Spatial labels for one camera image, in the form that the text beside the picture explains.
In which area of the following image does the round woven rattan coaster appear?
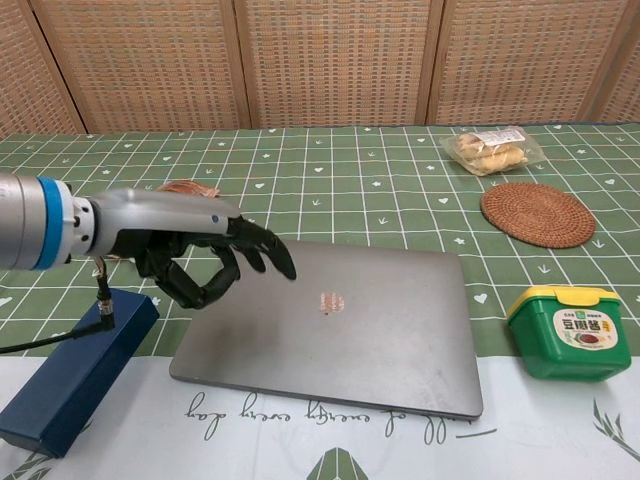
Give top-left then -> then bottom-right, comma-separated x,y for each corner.
480,181 -> 598,249

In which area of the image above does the silver laptop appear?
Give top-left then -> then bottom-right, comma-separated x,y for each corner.
168,239 -> 485,419

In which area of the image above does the woven bamboo folding screen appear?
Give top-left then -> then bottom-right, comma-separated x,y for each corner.
0,0 -> 640,142

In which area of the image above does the green checked tablecloth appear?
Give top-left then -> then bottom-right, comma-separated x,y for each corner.
0,120 -> 640,480

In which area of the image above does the black cable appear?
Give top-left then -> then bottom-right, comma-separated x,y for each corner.
0,255 -> 116,355

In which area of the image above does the dark blue rectangular box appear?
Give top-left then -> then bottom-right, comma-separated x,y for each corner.
0,287 -> 161,459

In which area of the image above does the orange sauce pouch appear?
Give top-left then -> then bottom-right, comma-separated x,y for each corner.
93,180 -> 222,262

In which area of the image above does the clear bag of bread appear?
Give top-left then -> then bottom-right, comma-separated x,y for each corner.
440,125 -> 547,177

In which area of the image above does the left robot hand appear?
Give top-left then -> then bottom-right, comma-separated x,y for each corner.
69,188 -> 298,310

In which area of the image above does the green tub with yellow lid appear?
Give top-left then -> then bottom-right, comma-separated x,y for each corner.
506,285 -> 632,383

